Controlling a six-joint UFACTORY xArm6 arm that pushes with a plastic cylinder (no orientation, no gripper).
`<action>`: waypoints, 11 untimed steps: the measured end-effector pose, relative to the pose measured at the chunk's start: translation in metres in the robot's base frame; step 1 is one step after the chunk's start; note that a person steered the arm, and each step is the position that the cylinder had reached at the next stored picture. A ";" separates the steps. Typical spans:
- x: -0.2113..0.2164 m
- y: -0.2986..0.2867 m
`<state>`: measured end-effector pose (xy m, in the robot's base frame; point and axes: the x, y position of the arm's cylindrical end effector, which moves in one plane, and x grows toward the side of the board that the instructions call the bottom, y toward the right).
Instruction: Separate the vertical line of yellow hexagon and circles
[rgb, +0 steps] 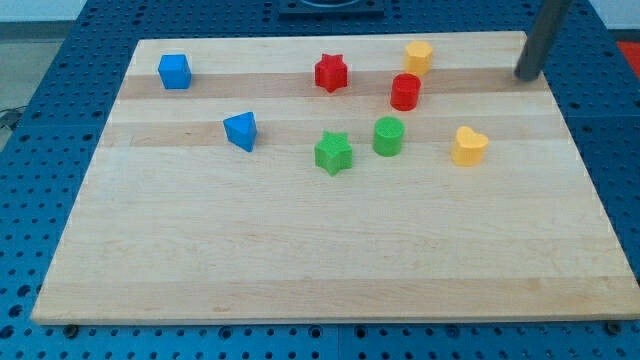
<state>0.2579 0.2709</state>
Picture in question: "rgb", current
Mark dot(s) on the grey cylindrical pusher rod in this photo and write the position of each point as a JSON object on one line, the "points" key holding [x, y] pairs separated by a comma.
{"points": [[534, 54]]}

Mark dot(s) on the yellow hexagon block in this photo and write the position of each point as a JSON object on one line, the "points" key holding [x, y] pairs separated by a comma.
{"points": [[418, 58]]}

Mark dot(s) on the yellow heart block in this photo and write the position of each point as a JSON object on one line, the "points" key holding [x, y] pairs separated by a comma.
{"points": [[469, 147]]}

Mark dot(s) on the red cylinder block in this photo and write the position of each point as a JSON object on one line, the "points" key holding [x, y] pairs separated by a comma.
{"points": [[405, 92]]}

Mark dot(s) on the green cylinder block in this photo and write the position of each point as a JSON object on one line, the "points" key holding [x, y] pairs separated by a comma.
{"points": [[388, 136]]}

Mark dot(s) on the red star block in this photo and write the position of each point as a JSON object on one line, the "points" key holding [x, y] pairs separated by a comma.
{"points": [[331, 72]]}

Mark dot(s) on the wooden board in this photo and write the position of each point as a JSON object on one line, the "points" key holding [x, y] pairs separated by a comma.
{"points": [[173, 224]]}

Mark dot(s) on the green star block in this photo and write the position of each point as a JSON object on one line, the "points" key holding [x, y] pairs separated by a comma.
{"points": [[333, 152]]}

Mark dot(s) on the blue triangle block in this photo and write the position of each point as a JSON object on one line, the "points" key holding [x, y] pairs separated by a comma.
{"points": [[241, 130]]}

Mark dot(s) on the blue cube block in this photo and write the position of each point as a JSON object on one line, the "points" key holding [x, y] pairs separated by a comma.
{"points": [[174, 71]]}

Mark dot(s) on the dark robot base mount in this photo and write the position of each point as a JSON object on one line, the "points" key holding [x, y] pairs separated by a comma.
{"points": [[332, 8]]}

